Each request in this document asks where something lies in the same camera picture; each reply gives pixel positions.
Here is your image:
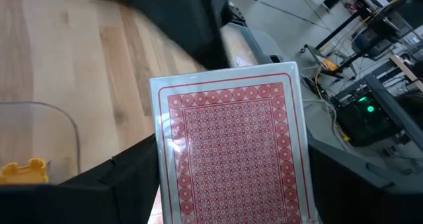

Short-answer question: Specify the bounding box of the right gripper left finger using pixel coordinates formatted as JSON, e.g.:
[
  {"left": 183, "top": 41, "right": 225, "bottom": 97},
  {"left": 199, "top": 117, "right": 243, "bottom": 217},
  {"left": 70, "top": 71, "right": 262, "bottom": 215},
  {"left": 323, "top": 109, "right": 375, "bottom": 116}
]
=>
[{"left": 0, "top": 133, "right": 161, "bottom": 224}]

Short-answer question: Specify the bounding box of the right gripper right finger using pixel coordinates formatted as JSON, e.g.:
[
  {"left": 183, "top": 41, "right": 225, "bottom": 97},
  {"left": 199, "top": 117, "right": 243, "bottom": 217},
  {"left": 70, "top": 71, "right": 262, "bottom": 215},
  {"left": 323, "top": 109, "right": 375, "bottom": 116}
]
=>
[{"left": 307, "top": 136, "right": 423, "bottom": 224}]

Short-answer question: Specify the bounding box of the small orange-yellow toy brick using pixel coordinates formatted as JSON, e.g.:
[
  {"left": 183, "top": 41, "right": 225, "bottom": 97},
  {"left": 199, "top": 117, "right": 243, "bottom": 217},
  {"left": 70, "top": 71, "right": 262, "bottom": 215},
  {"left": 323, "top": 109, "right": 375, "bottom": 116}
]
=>
[{"left": 0, "top": 157, "right": 50, "bottom": 185}]

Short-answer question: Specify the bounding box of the red patterned card deck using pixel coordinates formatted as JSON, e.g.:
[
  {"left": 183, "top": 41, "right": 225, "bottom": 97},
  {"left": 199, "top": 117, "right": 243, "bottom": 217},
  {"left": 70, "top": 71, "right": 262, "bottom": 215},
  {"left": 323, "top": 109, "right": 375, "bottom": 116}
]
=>
[{"left": 148, "top": 61, "right": 319, "bottom": 224}]

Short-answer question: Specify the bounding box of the large clear plastic bin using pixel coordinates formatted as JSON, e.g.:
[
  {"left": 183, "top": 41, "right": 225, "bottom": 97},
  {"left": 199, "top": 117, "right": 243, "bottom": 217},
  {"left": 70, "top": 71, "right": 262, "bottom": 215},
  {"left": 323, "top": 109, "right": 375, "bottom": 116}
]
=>
[{"left": 0, "top": 100, "right": 82, "bottom": 186}]

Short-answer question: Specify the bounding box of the black computer case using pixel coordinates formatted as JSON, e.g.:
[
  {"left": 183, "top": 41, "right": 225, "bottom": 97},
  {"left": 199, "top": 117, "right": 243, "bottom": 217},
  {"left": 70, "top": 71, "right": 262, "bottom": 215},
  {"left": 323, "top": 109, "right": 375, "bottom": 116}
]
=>
[{"left": 334, "top": 93, "right": 403, "bottom": 148}]

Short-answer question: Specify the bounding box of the black computer with green light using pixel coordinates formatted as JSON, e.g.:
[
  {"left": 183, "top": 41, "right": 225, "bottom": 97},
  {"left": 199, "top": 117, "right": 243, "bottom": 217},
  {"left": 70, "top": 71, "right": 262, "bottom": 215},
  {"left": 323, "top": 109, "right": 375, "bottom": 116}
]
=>
[{"left": 362, "top": 72, "right": 423, "bottom": 151}]

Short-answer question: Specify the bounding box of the yellow cable tag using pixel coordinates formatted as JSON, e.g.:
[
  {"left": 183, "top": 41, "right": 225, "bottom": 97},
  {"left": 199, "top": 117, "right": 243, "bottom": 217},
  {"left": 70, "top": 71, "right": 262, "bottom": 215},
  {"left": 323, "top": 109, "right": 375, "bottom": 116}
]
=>
[{"left": 322, "top": 59, "right": 338, "bottom": 72}]

